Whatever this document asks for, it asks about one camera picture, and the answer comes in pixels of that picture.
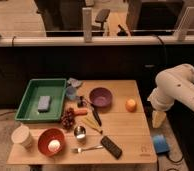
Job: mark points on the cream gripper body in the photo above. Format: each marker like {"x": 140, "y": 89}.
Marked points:
{"x": 158, "y": 118}

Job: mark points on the orange apple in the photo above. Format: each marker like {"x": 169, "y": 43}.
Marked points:
{"x": 130, "y": 105}

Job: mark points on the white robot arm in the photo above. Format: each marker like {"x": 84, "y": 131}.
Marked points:
{"x": 173, "y": 84}

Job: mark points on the small metal cup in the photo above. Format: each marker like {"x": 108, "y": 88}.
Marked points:
{"x": 79, "y": 132}

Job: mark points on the blue plastic cup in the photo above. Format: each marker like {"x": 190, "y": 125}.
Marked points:
{"x": 71, "y": 93}

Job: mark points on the white paper cup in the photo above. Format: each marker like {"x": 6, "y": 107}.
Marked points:
{"x": 22, "y": 136}

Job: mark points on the blue device on floor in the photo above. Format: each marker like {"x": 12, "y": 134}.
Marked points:
{"x": 160, "y": 144}

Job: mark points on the black remote control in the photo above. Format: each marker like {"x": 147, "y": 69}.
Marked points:
{"x": 111, "y": 147}

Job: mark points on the black marker pen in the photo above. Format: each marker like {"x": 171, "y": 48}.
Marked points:
{"x": 96, "y": 116}

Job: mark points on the purple bowl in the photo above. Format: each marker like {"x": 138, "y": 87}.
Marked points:
{"x": 100, "y": 97}

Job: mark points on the yellow banana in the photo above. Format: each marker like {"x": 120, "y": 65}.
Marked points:
{"x": 92, "y": 124}

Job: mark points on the small dark bottle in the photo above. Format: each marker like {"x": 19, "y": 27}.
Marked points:
{"x": 80, "y": 102}

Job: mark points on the orange carrot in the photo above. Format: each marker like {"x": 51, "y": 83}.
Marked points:
{"x": 80, "y": 112}

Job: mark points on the silver fork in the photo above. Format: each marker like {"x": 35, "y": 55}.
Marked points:
{"x": 80, "y": 150}

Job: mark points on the bunch of dark grapes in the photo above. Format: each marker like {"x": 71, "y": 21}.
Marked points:
{"x": 68, "y": 119}

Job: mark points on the green plastic tray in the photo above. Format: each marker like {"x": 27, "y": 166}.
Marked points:
{"x": 28, "y": 108}

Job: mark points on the white egg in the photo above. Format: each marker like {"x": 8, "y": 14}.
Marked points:
{"x": 54, "y": 145}

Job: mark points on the red bowl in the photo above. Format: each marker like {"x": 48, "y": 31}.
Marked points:
{"x": 46, "y": 137}

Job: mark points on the grey blue sponge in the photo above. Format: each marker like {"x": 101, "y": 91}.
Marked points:
{"x": 44, "y": 103}

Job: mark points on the black office chair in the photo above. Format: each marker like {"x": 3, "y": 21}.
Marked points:
{"x": 100, "y": 20}

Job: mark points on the white right rail post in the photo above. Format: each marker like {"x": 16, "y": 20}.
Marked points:
{"x": 184, "y": 24}

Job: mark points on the white rail post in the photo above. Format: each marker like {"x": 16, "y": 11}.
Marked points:
{"x": 87, "y": 24}
{"x": 184, "y": 24}

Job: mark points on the white horizontal rail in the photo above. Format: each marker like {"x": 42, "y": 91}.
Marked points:
{"x": 95, "y": 41}

